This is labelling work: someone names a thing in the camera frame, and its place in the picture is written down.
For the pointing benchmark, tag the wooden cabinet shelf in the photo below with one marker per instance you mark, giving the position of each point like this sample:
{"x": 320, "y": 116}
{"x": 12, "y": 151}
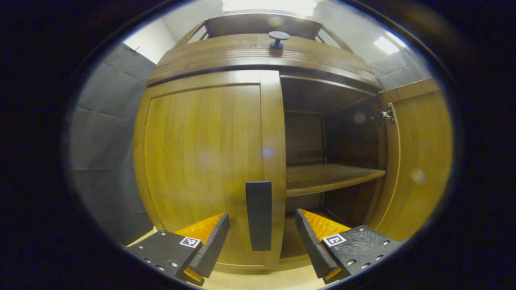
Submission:
{"x": 322, "y": 177}

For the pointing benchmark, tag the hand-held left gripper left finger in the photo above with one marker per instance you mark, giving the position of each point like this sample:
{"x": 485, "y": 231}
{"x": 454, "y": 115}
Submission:
{"x": 211, "y": 245}

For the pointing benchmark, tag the metal door hinge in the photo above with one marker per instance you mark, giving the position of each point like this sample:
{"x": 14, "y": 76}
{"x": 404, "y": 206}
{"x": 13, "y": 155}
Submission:
{"x": 385, "y": 116}

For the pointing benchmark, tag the wooden shoe cabinet door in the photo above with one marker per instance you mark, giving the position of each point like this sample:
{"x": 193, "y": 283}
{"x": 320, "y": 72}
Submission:
{"x": 201, "y": 161}
{"x": 419, "y": 161}

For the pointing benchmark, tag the wooden double-door shoe cabinet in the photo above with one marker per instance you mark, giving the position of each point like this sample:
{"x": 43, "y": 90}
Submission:
{"x": 262, "y": 56}

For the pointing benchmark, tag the small ceiling light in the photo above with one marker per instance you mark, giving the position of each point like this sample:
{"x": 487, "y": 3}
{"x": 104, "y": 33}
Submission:
{"x": 387, "y": 44}

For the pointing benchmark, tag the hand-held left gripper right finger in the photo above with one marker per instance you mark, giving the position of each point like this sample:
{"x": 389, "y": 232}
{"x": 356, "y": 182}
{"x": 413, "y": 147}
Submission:
{"x": 312, "y": 245}

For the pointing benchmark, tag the black round knob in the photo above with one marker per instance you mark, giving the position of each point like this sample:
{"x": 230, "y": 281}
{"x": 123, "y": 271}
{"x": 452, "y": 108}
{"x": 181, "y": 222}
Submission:
{"x": 278, "y": 37}

